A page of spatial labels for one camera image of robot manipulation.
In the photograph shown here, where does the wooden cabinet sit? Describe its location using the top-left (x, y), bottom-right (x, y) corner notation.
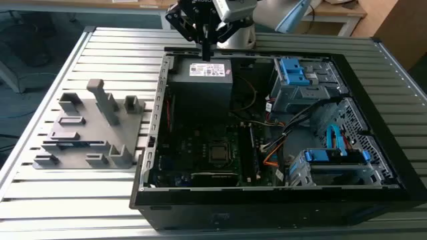
top-left (351, 0), bottom-right (427, 72)

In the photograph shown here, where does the blue flat wire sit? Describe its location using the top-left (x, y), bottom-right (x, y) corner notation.
top-left (325, 124), bottom-right (348, 157)

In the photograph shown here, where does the black round bin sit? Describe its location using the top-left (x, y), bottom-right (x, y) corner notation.
top-left (0, 11), bottom-right (57, 68)

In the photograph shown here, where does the orange wire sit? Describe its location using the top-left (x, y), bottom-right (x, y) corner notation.
top-left (263, 141), bottom-right (288, 167)

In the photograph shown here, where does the wooden desk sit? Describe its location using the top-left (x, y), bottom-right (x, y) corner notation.
top-left (0, 0), bottom-right (368, 36)

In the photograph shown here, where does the CPU socket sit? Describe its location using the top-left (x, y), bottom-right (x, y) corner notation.
top-left (206, 141), bottom-right (233, 166)

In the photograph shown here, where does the grey metal drive cage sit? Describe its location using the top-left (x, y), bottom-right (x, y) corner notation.
top-left (268, 56), bottom-right (351, 117)

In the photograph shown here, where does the yellow wire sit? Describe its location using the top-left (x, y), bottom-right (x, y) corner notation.
top-left (232, 74), bottom-right (259, 112)

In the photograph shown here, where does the dark green motherboard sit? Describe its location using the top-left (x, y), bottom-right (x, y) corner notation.
top-left (149, 122), bottom-right (288, 188)

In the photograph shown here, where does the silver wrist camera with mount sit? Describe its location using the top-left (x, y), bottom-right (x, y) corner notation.
top-left (212, 0), bottom-right (259, 24)

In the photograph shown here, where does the grey parts rack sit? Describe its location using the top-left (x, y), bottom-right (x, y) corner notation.
top-left (32, 78), bottom-right (146, 170)

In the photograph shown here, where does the RAM stick with blue label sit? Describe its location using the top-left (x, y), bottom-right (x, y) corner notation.
top-left (42, 140), bottom-right (104, 149)

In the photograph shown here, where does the grey power supply unit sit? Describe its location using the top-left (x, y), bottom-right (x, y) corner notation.
top-left (165, 57), bottom-right (235, 115)

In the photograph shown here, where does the black graphics card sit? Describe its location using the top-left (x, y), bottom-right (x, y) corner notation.
top-left (190, 171), bottom-right (240, 188)

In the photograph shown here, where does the black open PC case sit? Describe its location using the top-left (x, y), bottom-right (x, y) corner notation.
top-left (128, 46), bottom-right (427, 232)

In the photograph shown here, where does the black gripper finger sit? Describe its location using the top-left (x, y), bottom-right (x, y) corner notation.
top-left (206, 20), bottom-right (251, 62)
top-left (164, 5), bottom-right (209, 62)

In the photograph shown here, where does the grey metal disk bay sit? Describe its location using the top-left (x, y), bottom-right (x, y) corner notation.
top-left (285, 148), bottom-right (384, 187)

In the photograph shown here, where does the silver CPU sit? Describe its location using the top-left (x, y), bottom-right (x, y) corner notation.
top-left (211, 146), bottom-right (229, 160)

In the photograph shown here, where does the blue carrier with black disk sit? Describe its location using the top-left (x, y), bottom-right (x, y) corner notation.
top-left (304, 148), bottom-right (371, 166)

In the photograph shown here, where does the black wire bundle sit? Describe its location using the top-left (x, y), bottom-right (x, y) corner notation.
top-left (261, 98), bottom-right (344, 153)

